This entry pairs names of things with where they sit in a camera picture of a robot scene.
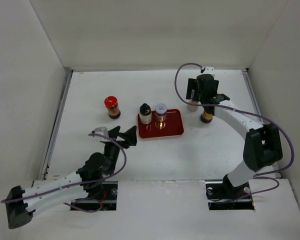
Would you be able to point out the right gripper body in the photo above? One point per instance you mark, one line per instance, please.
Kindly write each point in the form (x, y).
(193, 85)

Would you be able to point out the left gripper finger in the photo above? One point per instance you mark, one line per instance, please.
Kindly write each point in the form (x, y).
(114, 132)
(130, 136)

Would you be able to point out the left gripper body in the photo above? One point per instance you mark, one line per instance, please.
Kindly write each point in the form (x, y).
(112, 150)

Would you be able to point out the black-top salt grinder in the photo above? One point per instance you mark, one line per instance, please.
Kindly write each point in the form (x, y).
(192, 105)

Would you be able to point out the black-cap white bottle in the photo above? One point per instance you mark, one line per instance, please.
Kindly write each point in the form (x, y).
(145, 114)

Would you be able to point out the grey-lid condiment jar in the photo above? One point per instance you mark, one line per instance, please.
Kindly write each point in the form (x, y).
(160, 115)

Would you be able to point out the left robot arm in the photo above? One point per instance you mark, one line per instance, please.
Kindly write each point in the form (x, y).
(22, 204)

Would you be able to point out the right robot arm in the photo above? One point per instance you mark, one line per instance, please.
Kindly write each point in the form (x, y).
(262, 143)

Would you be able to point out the squat red-lid sauce jar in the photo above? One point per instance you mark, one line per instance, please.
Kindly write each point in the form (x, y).
(207, 114)

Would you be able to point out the tall red-lid sauce jar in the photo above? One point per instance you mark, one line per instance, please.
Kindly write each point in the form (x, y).
(112, 106)

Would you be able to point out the red lacquer tray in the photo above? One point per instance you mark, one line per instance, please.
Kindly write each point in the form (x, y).
(171, 127)

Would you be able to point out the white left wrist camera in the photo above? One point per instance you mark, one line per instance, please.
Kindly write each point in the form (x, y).
(101, 131)

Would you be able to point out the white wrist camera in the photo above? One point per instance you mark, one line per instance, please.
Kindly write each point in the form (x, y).
(101, 131)
(208, 70)

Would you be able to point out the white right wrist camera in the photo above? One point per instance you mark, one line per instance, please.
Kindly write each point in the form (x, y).
(208, 70)

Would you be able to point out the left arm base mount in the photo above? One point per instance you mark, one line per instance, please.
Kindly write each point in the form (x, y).
(106, 199)

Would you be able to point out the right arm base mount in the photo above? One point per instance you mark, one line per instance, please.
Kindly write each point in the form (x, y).
(222, 196)

